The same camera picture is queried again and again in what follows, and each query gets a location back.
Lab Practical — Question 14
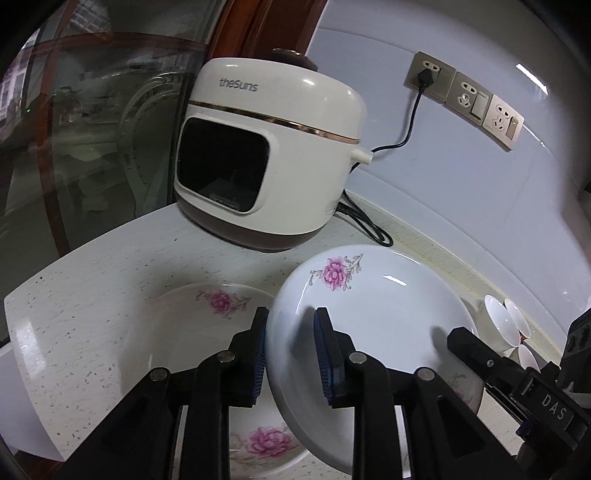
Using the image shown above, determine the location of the glass door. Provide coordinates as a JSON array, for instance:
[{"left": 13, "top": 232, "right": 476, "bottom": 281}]
[{"left": 0, "top": 0, "right": 232, "bottom": 296}]

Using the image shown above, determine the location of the black power cable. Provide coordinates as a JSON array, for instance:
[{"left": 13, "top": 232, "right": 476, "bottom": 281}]
[{"left": 336, "top": 83, "right": 428, "bottom": 247}]

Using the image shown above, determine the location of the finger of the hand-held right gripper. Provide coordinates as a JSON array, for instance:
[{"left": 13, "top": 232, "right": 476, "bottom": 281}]
[{"left": 446, "top": 326, "right": 536, "bottom": 393}]

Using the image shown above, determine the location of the large floral white plate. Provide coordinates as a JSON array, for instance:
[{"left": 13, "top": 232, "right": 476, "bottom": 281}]
[{"left": 119, "top": 282, "right": 315, "bottom": 480}]

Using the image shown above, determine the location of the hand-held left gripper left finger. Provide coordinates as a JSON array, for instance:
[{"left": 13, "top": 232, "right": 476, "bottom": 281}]
[{"left": 69, "top": 307, "right": 269, "bottom": 480}]

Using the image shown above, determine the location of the black power plug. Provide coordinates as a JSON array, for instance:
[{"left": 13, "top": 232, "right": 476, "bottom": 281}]
[{"left": 417, "top": 62, "right": 439, "bottom": 88}]

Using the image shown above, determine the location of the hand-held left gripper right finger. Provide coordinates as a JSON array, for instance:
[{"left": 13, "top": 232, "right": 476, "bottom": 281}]
[{"left": 313, "top": 308, "right": 520, "bottom": 480}]

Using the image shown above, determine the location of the cream rice cooker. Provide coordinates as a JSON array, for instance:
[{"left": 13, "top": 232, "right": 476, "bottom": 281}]
[{"left": 174, "top": 50, "right": 374, "bottom": 252}]

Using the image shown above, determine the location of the small floral white plate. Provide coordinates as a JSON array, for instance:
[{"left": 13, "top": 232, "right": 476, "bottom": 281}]
[{"left": 265, "top": 244, "right": 485, "bottom": 480}]

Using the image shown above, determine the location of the wooden door frame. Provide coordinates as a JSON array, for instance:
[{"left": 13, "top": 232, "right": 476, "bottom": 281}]
[{"left": 203, "top": 0, "right": 333, "bottom": 88}]

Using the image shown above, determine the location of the plain white bowl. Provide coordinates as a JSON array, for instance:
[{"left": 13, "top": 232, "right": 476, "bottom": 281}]
[{"left": 483, "top": 295, "right": 511, "bottom": 348}]

